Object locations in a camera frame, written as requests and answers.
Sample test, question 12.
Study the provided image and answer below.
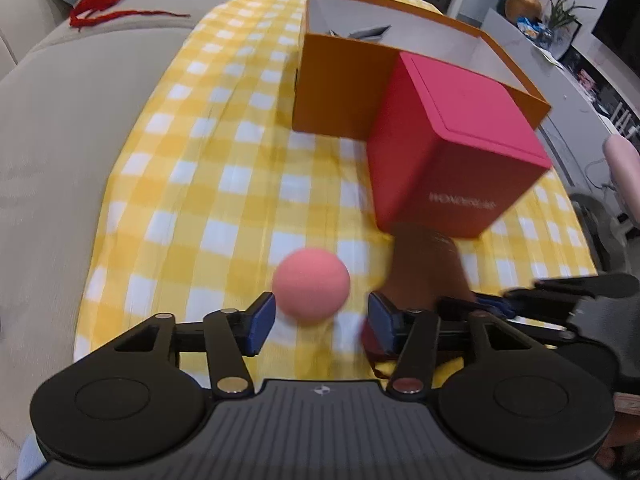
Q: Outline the pink foam ball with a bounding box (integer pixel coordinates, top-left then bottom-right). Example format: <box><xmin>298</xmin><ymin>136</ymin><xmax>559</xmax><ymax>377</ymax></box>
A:
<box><xmin>272</xmin><ymin>248</ymin><xmax>350</xmax><ymax>325</ymax></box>

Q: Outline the pink office chair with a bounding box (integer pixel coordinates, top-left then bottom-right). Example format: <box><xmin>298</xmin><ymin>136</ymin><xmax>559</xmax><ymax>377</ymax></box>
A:
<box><xmin>603</xmin><ymin>134</ymin><xmax>640</xmax><ymax>228</ymax></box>

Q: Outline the yellow checkered tablecloth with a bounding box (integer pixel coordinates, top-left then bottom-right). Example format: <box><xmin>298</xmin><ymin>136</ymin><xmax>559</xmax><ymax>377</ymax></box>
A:
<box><xmin>72</xmin><ymin>0</ymin><xmax>599</xmax><ymax>391</ymax></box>

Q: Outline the red square gift box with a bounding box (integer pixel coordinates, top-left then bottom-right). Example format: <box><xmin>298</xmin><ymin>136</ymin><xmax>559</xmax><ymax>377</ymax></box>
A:
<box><xmin>367</xmin><ymin>65</ymin><xmax>551</xmax><ymax>238</ymax></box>

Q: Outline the grey tv cabinet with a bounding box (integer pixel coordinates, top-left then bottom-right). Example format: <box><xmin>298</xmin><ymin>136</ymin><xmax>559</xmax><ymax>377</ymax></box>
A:
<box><xmin>482</xmin><ymin>9</ymin><xmax>620</xmax><ymax>214</ymax></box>

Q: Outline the white wifi router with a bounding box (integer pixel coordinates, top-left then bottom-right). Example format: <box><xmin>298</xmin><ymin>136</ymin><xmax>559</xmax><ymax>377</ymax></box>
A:
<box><xmin>608</xmin><ymin>101</ymin><xmax>639</xmax><ymax>139</ymax></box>

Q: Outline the black television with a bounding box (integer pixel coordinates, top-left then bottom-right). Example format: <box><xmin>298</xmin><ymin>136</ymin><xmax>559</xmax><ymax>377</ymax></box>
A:
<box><xmin>592</xmin><ymin>0</ymin><xmax>640</xmax><ymax>65</ymax></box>

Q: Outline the green potted plant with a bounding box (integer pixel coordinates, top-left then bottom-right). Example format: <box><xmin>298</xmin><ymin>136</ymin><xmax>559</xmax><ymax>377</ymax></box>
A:
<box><xmin>538</xmin><ymin>0</ymin><xmax>593</xmax><ymax>50</ymax></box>

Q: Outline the dark navy cloth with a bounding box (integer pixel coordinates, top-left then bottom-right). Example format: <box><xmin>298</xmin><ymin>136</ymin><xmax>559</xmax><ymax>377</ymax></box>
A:
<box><xmin>328</xmin><ymin>25</ymin><xmax>392</xmax><ymax>42</ymax></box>

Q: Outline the orange open cardboard box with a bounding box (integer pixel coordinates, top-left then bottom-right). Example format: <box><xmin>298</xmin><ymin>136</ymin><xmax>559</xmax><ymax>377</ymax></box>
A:
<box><xmin>292</xmin><ymin>0</ymin><xmax>551</xmax><ymax>141</ymax></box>

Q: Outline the beige sofa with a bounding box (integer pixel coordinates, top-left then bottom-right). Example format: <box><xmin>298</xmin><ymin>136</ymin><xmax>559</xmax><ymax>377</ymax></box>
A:
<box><xmin>1</xmin><ymin>0</ymin><xmax>228</xmax><ymax>479</ymax></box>

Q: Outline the red ribbon cloth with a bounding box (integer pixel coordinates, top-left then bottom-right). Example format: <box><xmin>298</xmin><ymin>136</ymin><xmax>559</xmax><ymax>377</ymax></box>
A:
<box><xmin>70</xmin><ymin>0</ymin><xmax>190</xmax><ymax>29</ymax></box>

